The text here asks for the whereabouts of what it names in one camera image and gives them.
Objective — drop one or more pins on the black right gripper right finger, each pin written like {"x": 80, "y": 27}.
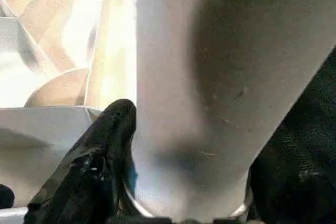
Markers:
{"x": 299, "y": 187}

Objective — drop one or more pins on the white plastic table leg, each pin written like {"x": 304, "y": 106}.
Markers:
{"x": 220, "y": 77}

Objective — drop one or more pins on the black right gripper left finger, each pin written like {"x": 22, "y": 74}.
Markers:
{"x": 89, "y": 171}

